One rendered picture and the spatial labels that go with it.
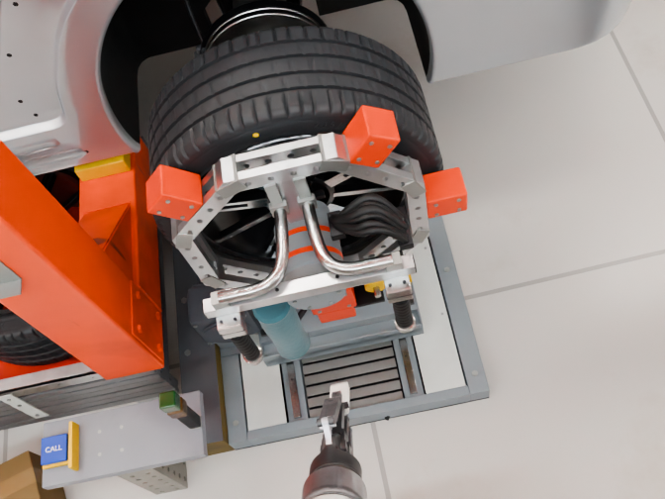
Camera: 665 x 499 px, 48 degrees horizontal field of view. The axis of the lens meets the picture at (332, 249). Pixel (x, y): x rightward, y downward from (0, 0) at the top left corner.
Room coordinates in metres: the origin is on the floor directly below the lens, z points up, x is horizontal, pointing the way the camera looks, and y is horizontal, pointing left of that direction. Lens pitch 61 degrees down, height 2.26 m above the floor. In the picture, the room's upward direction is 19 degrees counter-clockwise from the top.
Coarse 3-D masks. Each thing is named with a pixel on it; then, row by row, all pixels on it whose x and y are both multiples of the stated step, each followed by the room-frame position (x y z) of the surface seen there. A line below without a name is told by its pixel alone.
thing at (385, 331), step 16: (416, 304) 0.90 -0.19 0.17; (416, 320) 0.86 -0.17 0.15; (320, 336) 0.91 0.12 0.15; (336, 336) 0.89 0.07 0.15; (352, 336) 0.88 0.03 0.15; (368, 336) 0.85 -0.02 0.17; (384, 336) 0.84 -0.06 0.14; (400, 336) 0.84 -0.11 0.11; (272, 352) 0.91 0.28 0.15; (320, 352) 0.87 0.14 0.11
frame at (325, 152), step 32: (224, 160) 0.90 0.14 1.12; (256, 160) 0.89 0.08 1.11; (288, 160) 0.85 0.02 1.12; (320, 160) 0.83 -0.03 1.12; (384, 160) 0.85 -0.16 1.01; (416, 160) 0.86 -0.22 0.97; (224, 192) 0.85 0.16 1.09; (416, 192) 0.80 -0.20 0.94; (192, 224) 0.87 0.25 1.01; (416, 224) 0.81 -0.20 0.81; (192, 256) 0.87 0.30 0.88; (352, 256) 0.88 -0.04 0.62
